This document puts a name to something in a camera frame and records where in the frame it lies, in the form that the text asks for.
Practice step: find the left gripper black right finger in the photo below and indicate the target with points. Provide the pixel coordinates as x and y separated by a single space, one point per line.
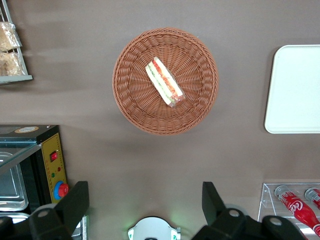
215 202

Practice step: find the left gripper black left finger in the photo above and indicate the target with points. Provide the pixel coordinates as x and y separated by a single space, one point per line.
72 200

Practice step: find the triangle sandwich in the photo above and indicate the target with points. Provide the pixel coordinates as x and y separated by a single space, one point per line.
163 81

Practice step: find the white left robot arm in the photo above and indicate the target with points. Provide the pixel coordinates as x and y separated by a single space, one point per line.
153 228

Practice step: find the round brown wicker basket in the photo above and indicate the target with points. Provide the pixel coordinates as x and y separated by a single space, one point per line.
140 107

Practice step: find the tray of packaged pastries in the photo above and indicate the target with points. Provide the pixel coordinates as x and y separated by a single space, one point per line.
15 78

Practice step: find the beige rectangular tray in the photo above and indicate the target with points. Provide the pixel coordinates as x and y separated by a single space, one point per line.
295 90

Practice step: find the clear acrylic bottle rack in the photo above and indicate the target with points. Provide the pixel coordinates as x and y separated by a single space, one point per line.
268 200

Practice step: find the black food warmer yellow panel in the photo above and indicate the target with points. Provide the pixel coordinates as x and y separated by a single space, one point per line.
51 147

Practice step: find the steel warmer pan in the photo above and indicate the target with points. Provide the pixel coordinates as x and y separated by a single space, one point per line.
15 215
11 185

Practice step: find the red cola bottle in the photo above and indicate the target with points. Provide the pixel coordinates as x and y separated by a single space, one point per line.
314 196
296 207

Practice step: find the clear bag of crackers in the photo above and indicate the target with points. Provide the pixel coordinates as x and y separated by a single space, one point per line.
10 63
7 36

